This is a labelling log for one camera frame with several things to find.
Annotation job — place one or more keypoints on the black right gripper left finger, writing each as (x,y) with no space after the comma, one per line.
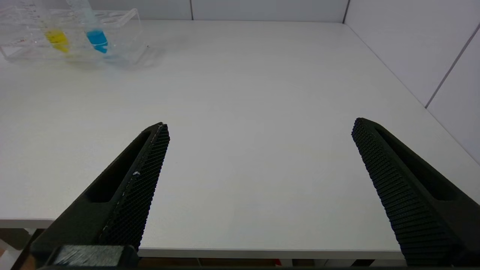
(131,195)

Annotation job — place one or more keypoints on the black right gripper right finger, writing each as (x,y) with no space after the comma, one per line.
(412,210)

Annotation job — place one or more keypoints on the test tube with blue pigment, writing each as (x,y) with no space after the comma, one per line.
(97,39)

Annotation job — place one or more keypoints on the test tube with yellow pigment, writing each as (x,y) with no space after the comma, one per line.
(57,38)

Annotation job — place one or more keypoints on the clear acrylic test tube rack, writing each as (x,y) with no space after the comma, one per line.
(123,45)

